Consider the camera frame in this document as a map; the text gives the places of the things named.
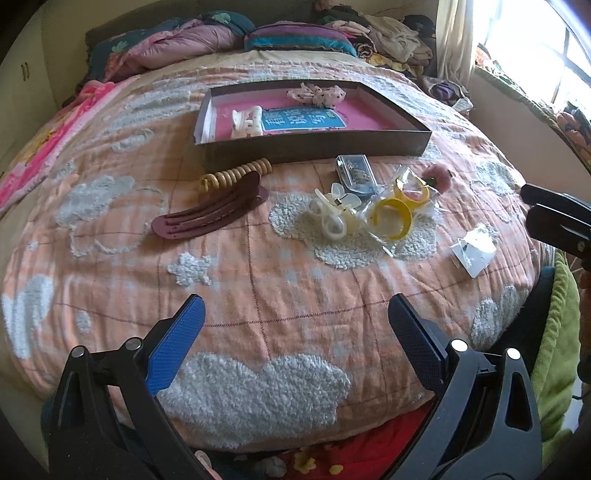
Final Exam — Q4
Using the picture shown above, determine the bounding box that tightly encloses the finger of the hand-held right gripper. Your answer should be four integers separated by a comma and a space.
521, 183, 591, 217
526, 204, 591, 259

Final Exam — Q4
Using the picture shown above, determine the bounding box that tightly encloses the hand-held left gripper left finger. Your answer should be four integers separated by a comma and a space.
44, 294, 218, 480

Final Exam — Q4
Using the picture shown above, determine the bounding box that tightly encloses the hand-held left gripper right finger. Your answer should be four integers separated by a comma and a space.
388, 293, 543, 480

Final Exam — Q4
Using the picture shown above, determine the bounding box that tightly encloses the bagged earring card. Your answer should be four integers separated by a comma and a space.
451, 223, 498, 279

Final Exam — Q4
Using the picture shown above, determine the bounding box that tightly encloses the bagged yellow bracelet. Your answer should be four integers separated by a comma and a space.
365, 194, 416, 254
388, 168, 439, 215

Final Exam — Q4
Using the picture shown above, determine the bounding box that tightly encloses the maroon hair clip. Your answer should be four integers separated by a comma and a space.
152, 171, 269, 241

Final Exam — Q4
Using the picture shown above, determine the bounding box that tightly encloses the clear hair claw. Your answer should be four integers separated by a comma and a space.
307, 183, 363, 240

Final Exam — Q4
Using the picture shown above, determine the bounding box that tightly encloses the tan coil hair tie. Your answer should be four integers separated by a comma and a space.
199, 158, 272, 195

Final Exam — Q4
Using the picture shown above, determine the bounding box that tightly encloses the brown cardboard box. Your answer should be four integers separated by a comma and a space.
193, 79, 433, 168

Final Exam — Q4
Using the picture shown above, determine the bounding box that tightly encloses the patterned windowsill cloth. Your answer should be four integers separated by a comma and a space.
475, 44, 591, 160

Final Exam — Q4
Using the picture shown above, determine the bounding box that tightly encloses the peach cloud blanket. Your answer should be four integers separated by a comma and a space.
0, 58, 555, 457

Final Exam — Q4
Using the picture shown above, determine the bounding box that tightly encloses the green fleece blanket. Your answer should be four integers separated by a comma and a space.
531, 251, 586, 455

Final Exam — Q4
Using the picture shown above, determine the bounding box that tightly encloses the red floral cloth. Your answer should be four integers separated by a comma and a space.
194, 406, 439, 480

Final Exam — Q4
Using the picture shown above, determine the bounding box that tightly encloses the window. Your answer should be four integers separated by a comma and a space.
480, 0, 591, 116

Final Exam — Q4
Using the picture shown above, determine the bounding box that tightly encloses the small clear plastic box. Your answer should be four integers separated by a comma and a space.
335, 154, 377, 198

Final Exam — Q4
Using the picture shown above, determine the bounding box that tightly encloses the cream curtain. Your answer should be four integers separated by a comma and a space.
436, 0, 490, 88

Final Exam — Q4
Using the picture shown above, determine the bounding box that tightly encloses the pile of clothes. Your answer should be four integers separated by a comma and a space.
314, 0, 474, 114

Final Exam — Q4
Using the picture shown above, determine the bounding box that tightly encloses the white hair claw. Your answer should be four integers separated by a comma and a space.
229, 105, 265, 139

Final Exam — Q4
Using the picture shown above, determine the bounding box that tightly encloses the pink floral blanket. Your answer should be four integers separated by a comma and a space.
0, 80, 139, 208

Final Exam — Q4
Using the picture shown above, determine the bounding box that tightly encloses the polka dot hair bow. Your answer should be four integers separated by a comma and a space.
286, 82, 347, 110

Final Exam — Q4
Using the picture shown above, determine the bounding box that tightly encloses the pink quilt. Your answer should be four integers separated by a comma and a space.
88, 17, 252, 79

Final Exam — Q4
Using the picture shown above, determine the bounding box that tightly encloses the striped pillow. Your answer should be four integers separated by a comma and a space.
244, 23, 358, 57

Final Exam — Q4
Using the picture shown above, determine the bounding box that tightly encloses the beige bedsheet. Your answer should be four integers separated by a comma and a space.
134, 46, 416, 84

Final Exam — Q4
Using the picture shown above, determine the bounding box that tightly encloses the cream wardrobe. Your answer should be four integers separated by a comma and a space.
0, 0, 90, 176

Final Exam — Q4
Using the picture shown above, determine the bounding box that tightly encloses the dark green headboard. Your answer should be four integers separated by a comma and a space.
85, 0, 324, 47

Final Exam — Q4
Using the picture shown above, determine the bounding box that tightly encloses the pink pom-pom hair tie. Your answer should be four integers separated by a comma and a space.
418, 162, 448, 197

